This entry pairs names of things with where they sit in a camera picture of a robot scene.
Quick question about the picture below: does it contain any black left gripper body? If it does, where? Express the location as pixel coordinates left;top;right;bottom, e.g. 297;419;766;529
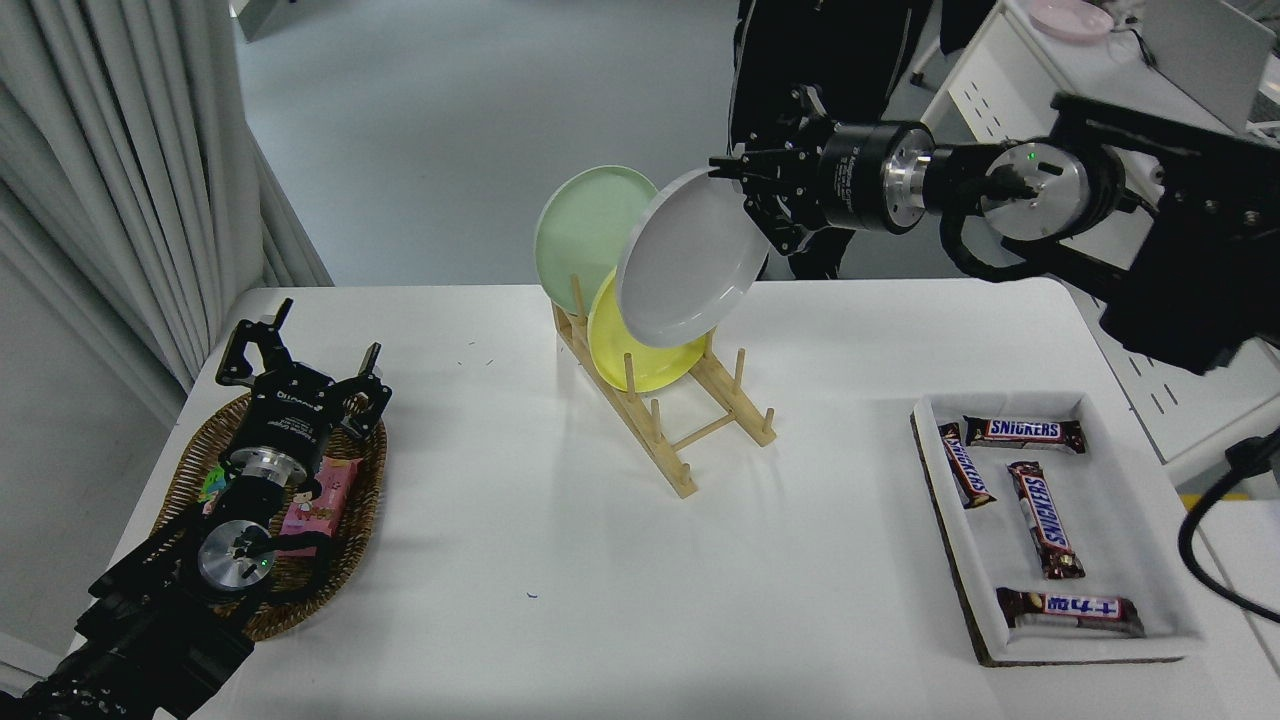
238;365;346;471

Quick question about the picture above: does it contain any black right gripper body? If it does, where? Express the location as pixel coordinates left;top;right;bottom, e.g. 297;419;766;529
813;120;901;233

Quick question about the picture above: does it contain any grey plate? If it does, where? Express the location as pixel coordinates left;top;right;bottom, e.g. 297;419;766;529
614;166;771;349

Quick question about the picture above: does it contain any yellow plate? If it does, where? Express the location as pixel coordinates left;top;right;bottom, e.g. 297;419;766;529
586;268;713;394

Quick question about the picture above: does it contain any pale green plate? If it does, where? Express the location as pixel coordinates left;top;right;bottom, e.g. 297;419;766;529
533;165;659;304

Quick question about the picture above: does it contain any pink plate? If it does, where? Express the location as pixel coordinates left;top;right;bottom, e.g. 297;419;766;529
1028;0;1114;41

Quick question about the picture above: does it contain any wooden plate rack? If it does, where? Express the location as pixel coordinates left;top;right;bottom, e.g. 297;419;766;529
551;275;779;499

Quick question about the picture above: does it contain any pink snack packet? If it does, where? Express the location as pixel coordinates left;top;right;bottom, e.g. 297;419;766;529
275;455;361;559

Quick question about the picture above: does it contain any person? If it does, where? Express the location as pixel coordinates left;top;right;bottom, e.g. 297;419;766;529
727;0;936;281

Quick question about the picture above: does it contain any brown wicker basket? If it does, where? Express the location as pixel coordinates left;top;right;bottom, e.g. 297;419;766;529
152;388;389;643

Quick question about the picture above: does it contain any white perforated desk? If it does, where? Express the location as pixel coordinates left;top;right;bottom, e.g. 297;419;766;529
920;0;1280;486

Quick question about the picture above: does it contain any grey curtain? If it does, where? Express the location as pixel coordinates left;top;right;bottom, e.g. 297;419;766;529
0;0;336;431

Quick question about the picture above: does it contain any brown Snickers bar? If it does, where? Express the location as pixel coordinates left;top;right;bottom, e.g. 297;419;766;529
995;587;1148;639
963;415;1088;454
1006;459;1087;581
938;422;998;509

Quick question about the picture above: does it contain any grey laptop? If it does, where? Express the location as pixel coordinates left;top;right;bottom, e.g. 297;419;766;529
1140;0;1280;133

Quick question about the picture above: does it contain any white cardboard tray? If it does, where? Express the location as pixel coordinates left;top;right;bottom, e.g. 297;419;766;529
908;390;1206;669

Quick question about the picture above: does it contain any small white table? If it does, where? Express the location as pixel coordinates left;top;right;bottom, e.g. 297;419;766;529
1195;498;1280;671

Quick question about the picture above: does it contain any thin black cable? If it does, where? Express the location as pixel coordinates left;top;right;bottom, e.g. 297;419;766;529
1105;22;1158;69

